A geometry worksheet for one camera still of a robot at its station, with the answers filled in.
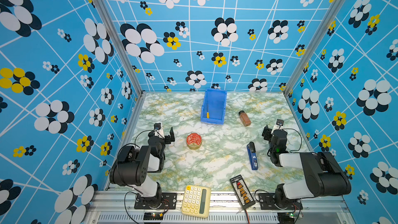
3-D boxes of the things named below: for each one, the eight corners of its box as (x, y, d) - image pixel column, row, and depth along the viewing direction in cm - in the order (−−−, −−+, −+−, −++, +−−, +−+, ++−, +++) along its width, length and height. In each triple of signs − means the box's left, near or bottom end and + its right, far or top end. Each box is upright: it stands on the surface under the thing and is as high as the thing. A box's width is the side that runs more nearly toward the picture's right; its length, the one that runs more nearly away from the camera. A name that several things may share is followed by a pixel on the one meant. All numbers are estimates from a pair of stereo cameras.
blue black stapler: (251, 170, 85) (253, 167, 81) (246, 145, 94) (248, 141, 91) (257, 170, 85) (259, 167, 81) (251, 145, 94) (253, 141, 91)
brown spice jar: (244, 127, 103) (245, 124, 100) (237, 114, 109) (238, 111, 106) (250, 125, 103) (251, 122, 100) (243, 113, 110) (245, 109, 107)
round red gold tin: (186, 149, 93) (185, 146, 90) (187, 135, 99) (186, 131, 96) (202, 149, 93) (202, 146, 90) (202, 135, 99) (202, 131, 96)
